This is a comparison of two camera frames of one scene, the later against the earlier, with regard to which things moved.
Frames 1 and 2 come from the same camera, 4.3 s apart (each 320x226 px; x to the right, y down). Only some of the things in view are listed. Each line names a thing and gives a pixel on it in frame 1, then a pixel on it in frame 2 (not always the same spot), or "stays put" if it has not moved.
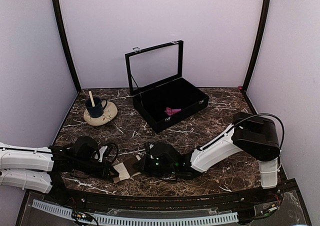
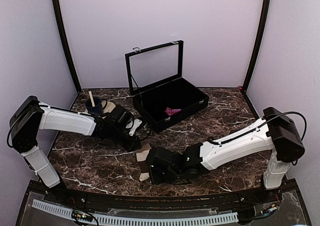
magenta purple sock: x=170 y=111 stays put
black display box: x=154 y=75 stays put
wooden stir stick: x=91 y=98 stays put
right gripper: x=143 y=162 -> x=155 y=179
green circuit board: x=85 y=217 stays put
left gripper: x=103 y=173 -> x=131 y=146
